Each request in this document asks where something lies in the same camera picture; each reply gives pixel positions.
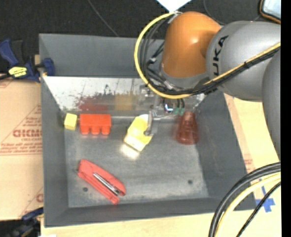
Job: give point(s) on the red stapler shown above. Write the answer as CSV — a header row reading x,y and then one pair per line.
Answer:
x,y
101,180

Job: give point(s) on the brown cardboard board red print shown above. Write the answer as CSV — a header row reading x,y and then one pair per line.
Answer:
x,y
17,137

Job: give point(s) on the grey metal bin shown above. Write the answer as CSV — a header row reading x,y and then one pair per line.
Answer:
x,y
148,171

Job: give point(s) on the yellow toy block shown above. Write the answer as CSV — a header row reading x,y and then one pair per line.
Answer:
x,y
136,132

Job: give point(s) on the red translucent cup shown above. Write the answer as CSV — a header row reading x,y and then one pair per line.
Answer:
x,y
187,130

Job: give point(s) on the orange-red toy brick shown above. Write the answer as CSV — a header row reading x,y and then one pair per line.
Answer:
x,y
95,123

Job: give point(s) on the small yellow cube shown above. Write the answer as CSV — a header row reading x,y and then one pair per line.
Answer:
x,y
70,121

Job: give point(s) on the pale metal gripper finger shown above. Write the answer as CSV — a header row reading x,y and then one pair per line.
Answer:
x,y
150,121
153,130

